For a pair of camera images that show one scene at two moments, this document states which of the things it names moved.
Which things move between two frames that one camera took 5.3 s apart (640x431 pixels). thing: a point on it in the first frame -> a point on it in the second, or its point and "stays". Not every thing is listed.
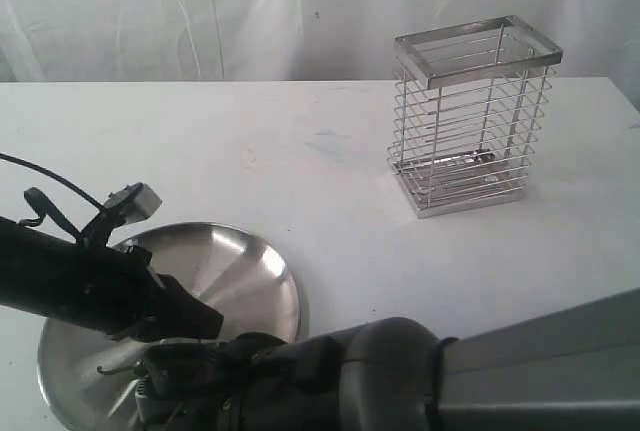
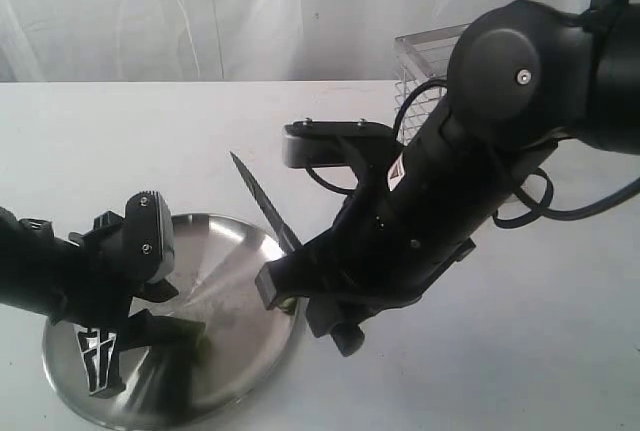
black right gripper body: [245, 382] -> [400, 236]
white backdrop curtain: [302, 16] stays
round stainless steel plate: [95, 374] stays
